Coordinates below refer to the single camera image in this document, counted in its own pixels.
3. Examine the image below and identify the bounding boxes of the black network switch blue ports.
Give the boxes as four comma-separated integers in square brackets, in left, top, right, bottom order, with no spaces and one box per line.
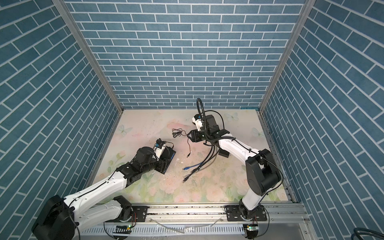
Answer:
[159,146,176,175]

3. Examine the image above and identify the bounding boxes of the black ethernet cable gold plug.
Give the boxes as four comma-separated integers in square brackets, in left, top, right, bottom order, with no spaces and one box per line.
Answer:
[205,110,225,129]

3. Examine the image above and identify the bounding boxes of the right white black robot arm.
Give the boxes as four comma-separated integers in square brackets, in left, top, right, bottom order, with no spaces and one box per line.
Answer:
[187,114,283,220]

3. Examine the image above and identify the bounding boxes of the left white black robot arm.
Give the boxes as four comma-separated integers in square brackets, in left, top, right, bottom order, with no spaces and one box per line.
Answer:
[32,146,176,240]

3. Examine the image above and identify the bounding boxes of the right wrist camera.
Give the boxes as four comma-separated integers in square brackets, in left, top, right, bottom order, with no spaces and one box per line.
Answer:
[192,114,203,131]

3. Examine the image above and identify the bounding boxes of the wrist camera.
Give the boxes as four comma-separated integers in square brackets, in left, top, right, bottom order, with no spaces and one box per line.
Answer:
[154,139,166,159]
[192,114,203,131]

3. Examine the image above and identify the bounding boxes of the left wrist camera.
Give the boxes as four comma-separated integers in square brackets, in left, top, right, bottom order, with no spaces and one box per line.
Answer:
[154,139,166,159]

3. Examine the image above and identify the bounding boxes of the blue ethernet cable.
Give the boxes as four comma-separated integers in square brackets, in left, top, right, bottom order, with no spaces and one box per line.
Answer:
[183,149,214,171]

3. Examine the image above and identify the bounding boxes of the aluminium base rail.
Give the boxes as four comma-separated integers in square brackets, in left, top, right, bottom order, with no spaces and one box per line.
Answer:
[74,202,317,240]

